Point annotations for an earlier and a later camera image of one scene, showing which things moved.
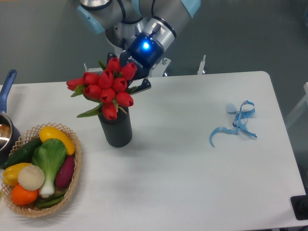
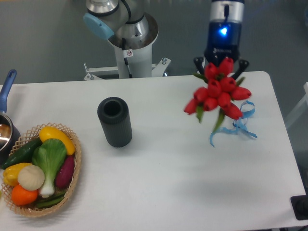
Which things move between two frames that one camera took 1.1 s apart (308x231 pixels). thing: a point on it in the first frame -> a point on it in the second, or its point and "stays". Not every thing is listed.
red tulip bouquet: x=110 y=87 -> x=221 y=89
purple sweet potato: x=65 y=173 stays
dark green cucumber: x=23 y=154 stays
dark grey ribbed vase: x=118 y=132 stays
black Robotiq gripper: x=145 y=51 -> x=224 y=39
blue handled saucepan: x=9 y=133 stays
